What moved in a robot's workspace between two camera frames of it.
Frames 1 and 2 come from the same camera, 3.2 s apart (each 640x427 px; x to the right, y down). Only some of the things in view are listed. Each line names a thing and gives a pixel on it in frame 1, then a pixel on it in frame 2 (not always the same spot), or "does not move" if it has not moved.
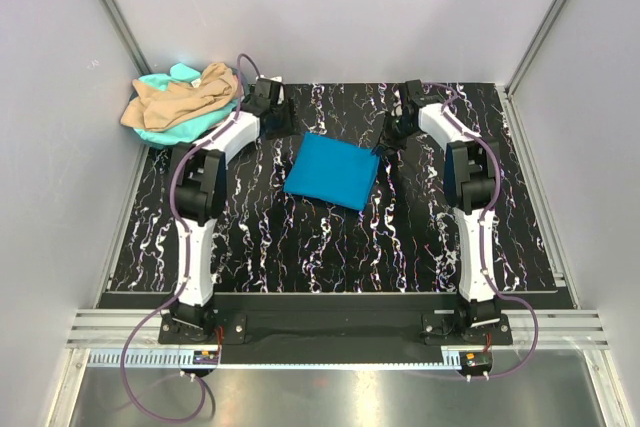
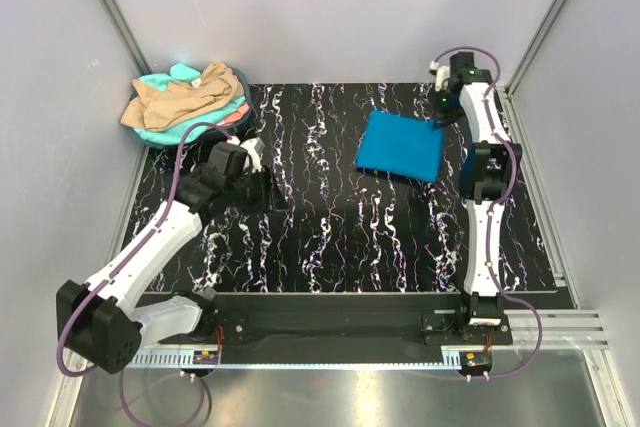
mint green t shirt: [181, 73] does not move
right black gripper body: [391, 130] → [445, 114]
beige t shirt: [154, 105] does not move
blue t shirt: [333, 170] → [399, 145]
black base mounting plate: [336, 320] does not move
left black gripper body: [281, 119] → [270, 189]
